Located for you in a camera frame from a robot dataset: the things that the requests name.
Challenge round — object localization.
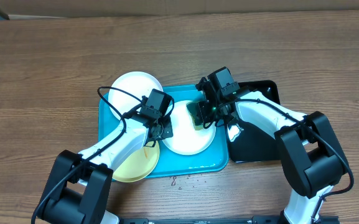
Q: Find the white plate with stain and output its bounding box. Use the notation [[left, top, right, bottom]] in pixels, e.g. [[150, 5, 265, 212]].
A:
[[108, 72, 162, 115]]

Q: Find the yellow plate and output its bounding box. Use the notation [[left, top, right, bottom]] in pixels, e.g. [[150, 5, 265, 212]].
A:
[[113, 142, 160, 183]]

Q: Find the green and yellow sponge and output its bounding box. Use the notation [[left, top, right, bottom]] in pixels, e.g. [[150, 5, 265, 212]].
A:
[[186, 101, 204, 126]]

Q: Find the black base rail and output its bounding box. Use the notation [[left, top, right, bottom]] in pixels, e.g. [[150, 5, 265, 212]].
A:
[[118, 214, 342, 224]]

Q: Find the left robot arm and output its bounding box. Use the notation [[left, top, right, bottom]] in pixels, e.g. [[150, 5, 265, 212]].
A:
[[31, 111, 173, 223]]

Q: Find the black plastic tray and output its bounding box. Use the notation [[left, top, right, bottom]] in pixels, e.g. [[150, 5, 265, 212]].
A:
[[225, 80, 280, 163]]

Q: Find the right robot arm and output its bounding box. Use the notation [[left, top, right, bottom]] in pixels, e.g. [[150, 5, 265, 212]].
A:
[[195, 77, 354, 223]]

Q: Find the teal plastic tray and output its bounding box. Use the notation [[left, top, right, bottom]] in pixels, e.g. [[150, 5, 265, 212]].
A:
[[98, 85, 229, 178]]

